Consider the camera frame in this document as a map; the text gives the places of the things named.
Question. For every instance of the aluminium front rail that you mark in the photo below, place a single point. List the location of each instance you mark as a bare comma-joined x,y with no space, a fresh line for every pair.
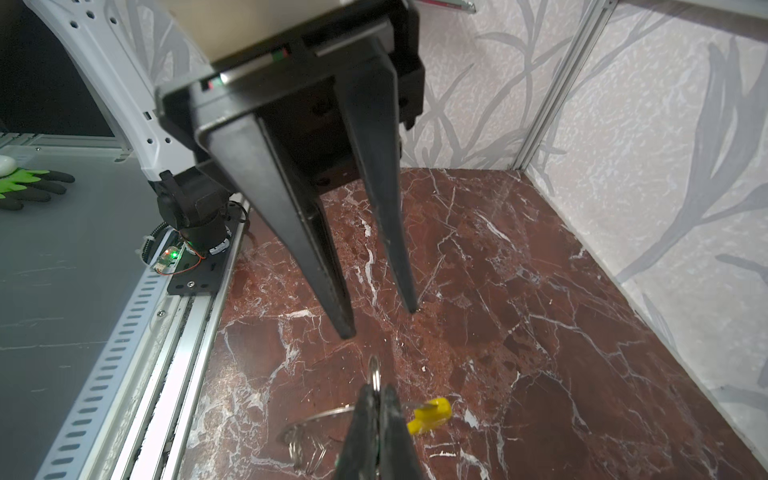
132,418

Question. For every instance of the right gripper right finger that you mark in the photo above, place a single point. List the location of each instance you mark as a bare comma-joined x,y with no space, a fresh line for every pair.
398,459

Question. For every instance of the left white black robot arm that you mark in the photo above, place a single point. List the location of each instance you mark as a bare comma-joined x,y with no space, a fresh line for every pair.
190,197

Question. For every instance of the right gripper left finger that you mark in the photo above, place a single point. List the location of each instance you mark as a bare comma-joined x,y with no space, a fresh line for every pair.
359,456

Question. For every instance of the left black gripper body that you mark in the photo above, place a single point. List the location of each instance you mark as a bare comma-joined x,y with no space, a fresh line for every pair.
288,80

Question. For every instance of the green black work glove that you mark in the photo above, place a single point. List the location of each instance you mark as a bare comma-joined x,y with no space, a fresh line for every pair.
20,186

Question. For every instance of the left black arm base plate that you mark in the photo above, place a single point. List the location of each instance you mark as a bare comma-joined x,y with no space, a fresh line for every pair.
198,264

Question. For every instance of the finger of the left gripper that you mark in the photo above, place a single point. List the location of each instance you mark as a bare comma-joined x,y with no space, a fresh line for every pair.
367,96
269,168

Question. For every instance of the clear plastic wall bin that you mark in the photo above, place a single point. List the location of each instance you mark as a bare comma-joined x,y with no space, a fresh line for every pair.
464,6

